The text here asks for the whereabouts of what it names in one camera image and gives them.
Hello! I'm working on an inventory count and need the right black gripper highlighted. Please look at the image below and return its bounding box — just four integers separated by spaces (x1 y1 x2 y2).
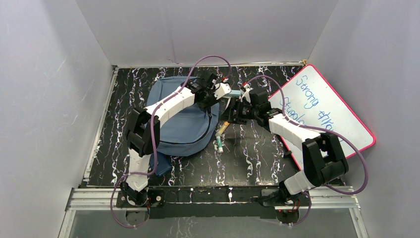
218 97 259 125

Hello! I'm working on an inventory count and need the teal eraser case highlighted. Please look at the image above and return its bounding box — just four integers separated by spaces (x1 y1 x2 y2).
227 90 242 97

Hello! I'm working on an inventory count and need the green white glue stick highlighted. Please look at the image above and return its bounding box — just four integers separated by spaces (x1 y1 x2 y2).
216 135 223 153

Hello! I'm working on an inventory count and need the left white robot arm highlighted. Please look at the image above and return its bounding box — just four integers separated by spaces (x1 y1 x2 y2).
120 71 230 206

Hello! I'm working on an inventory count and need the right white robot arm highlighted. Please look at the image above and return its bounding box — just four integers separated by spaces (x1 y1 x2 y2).
221 90 349 205

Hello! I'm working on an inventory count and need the yellow orange highlighter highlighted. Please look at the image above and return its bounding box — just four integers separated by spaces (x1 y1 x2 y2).
215 121 230 136

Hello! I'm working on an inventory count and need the pink framed whiteboard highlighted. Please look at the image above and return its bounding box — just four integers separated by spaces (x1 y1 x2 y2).
269 64 376 151

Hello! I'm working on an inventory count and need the navy snap wallet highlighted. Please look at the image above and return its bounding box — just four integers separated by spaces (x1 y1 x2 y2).
155 158 172 177

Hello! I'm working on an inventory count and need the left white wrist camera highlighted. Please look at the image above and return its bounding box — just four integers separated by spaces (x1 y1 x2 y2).
213 82 231 100

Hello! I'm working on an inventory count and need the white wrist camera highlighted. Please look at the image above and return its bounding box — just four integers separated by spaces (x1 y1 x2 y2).
240 83 252 103
213 82 231 100

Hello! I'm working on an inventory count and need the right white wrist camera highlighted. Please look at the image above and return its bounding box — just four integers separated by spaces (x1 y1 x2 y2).
240 83 252 103

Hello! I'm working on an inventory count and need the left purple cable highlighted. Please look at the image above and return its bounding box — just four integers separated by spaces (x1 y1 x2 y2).
110 55 232 230

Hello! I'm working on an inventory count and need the black front rail frame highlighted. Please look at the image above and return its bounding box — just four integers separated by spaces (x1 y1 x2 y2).
148 186 283 219

